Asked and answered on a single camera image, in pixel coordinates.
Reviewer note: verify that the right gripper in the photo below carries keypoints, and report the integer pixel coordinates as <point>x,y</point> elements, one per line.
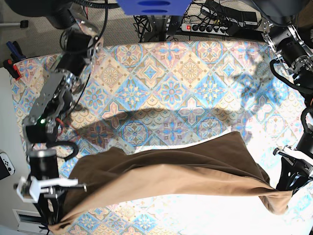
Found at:
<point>50,207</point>

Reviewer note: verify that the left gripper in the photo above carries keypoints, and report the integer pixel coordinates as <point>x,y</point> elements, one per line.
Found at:
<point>295,173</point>

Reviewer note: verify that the brown t-shirt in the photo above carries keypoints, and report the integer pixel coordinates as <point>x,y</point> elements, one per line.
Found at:
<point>222,167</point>

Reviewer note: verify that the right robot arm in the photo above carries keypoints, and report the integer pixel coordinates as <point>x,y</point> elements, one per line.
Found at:
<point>80,42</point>

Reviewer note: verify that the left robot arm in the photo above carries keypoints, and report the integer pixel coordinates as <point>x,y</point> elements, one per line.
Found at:
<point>292,65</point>

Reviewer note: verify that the white vent box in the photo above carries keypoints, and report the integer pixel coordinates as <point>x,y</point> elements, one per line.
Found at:
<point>29,222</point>

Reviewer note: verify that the white game controller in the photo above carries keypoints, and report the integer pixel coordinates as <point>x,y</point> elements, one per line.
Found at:
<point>6,167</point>

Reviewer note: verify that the red black clamp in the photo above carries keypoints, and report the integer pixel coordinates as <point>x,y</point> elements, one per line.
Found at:
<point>12,69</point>

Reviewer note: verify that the white power strip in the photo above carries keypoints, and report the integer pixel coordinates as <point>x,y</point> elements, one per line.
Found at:
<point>203,28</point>

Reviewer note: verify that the black caster wheel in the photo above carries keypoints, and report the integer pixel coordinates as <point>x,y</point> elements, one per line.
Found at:
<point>24,24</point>

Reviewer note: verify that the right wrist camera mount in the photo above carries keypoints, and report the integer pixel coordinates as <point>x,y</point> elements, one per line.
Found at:
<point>29,190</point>

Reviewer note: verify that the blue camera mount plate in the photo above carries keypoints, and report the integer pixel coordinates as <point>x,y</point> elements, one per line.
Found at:
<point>154,7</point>

